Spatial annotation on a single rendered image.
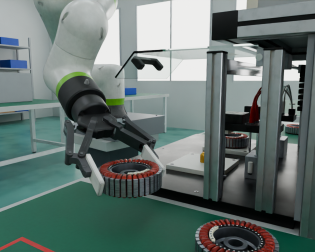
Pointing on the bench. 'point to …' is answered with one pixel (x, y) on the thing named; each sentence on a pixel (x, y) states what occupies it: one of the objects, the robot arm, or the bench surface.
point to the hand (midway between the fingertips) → (129, 174)
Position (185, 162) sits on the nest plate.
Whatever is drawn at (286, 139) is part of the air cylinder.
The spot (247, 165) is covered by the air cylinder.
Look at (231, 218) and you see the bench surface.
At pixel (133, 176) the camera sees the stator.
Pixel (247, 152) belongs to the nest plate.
